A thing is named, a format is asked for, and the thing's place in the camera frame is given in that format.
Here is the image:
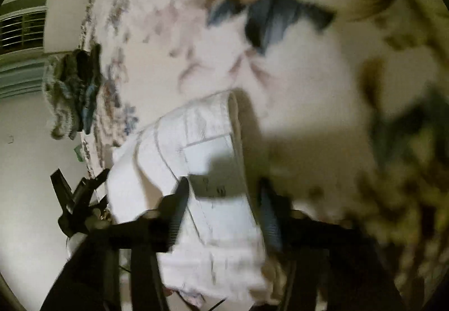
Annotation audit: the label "floral plush blanket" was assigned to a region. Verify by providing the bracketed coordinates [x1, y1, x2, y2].
[78, 0, 447, 298]

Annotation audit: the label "white denim pants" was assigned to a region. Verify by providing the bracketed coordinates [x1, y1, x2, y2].
[107, 91, 281, 303]

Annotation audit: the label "window with louvres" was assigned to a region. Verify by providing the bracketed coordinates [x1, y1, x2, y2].
[1, 0, 47, 55]

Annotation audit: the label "striped window curtain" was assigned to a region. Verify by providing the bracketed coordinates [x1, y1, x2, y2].
[0, 49, 47, 99]

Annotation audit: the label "crumpled grey patterned cloth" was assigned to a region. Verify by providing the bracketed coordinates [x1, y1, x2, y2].
[42, 44, 101, 140]

